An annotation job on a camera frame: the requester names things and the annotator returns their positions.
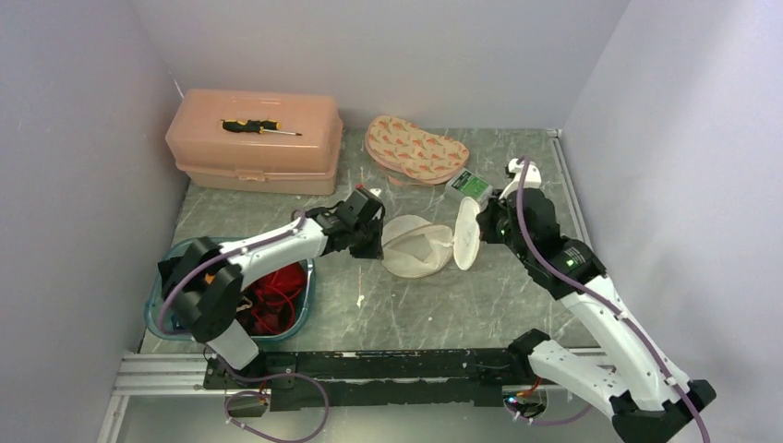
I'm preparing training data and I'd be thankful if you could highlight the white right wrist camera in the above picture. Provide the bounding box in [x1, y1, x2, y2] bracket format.
[500, 159, 542, 199]

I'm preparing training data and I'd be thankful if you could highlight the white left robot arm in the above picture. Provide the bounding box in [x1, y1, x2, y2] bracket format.
[157, 187, 386, 388]

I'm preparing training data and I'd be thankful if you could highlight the white green small box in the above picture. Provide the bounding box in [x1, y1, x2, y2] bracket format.
[444, 168, 493, 209]

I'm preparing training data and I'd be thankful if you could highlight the round white mesh pouch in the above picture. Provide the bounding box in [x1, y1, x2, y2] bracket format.
[381, 198, 480, 279]

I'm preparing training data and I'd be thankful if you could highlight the red satin bra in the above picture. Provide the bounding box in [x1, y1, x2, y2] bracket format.
[236, 263, 307, 337]

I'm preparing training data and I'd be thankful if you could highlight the floral mesh laundry bag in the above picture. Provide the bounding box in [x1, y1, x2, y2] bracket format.
[364, 115, 470, 186]

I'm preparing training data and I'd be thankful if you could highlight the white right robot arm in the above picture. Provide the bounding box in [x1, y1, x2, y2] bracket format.
[476, 188, 717, 442]

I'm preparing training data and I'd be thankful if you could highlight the teal plastic basin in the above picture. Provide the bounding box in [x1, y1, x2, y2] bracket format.
[144, 259, 316, 342]

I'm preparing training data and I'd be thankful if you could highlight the pink plastic storage box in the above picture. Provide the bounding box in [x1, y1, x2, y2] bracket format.
[165, 89, 343, 196]

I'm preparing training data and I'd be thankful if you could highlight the black yellow screwdriver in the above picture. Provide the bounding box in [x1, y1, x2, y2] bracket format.
[222, 120, 302, 137]

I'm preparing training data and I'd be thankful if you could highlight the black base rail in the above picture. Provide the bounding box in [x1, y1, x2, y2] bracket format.
[203, 348, 539, 412]

